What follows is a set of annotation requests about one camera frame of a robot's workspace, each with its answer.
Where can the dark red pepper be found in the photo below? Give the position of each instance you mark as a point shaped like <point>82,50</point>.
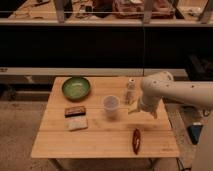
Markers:
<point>136,141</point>

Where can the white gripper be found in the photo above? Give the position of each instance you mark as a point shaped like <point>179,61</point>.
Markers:
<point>145,103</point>

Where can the brown sponge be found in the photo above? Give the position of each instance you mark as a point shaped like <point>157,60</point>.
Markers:
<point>75,111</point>

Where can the wooden shelf bench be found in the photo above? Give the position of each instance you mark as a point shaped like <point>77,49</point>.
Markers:
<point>109,13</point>

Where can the green bowl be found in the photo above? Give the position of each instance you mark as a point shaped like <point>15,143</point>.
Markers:
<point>76,88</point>

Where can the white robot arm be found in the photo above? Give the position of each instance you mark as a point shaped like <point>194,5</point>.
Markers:
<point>199,94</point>

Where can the wooden table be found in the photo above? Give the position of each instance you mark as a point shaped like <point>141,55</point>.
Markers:
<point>103,138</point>

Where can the clear spice shaker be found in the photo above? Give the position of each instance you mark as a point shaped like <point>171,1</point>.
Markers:
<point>130,91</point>

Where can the white sponge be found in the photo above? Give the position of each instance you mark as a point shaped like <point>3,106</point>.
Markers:
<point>77,123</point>

